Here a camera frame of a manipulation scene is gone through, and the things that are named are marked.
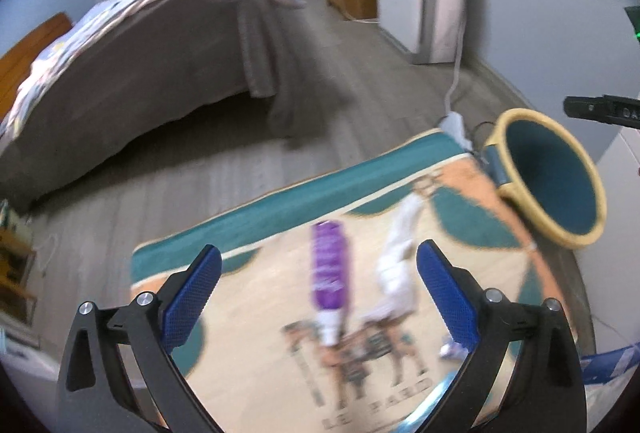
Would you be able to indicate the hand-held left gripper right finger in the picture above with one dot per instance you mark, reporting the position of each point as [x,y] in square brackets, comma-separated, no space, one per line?
[447,293]

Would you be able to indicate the purple tube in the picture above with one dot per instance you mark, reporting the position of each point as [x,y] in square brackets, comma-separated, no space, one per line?
[329,273]

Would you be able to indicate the white power strip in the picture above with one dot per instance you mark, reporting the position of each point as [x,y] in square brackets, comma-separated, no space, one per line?
[457,128]

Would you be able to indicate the blue cardboard box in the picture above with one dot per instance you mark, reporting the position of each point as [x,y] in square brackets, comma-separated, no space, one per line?
[612,363]

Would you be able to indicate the yellow woven basket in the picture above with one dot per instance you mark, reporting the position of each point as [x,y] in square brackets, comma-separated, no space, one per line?
[550,178]

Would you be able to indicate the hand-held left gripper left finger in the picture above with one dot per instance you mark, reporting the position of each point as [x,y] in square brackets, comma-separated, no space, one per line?
[192,298]

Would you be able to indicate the grey-brown bed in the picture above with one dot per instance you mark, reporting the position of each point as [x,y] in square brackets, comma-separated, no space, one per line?
[150,73]

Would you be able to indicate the white tissue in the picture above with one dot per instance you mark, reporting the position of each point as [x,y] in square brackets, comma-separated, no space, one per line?
[397,273]

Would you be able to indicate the small blue and white wrapper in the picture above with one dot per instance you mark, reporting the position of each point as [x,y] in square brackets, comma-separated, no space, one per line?
[452,348]

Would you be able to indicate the printed light blue quilt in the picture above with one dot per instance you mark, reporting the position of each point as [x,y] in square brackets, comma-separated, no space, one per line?
[100,18]

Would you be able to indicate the wooden headboard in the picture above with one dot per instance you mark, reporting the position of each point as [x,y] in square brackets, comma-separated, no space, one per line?
[30,48]

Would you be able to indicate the wooden nightstand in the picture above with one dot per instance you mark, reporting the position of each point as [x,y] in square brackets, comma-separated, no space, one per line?
[17,263]

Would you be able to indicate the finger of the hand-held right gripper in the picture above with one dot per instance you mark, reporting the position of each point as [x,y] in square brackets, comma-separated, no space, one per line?
[600,110]

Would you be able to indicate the patterned teal and orange rug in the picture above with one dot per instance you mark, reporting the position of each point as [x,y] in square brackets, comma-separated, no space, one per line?
[280,233]

